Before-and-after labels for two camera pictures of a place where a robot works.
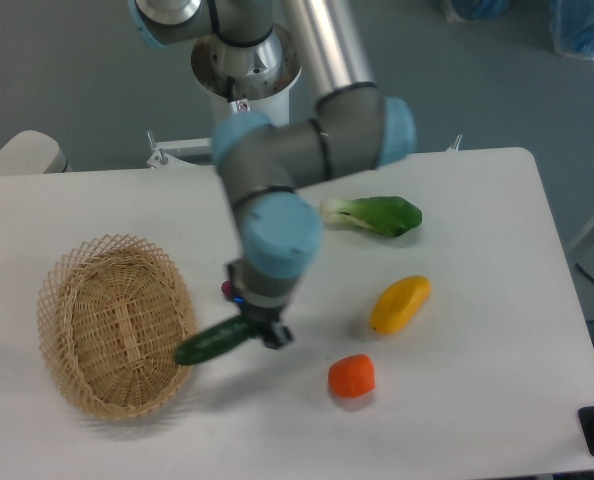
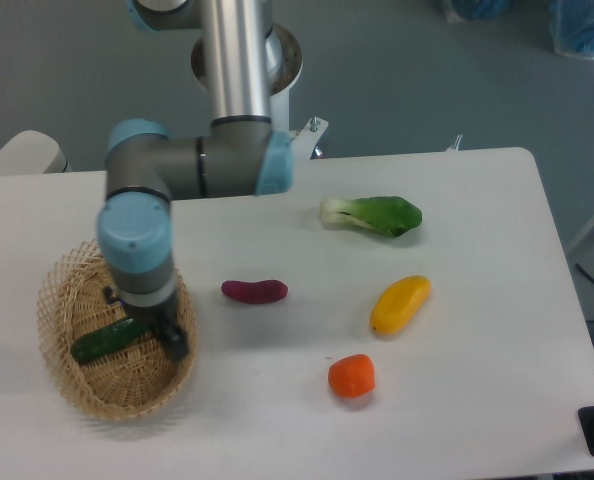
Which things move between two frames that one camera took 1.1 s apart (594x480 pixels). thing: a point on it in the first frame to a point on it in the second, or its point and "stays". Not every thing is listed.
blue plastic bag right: [584, 29] stays
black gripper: [259, 315] to [149, 314]
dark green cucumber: [214, 340] to [106, 338]
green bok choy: [388, 215] stays
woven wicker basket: [112, 312] stays
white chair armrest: [31, 152] stays
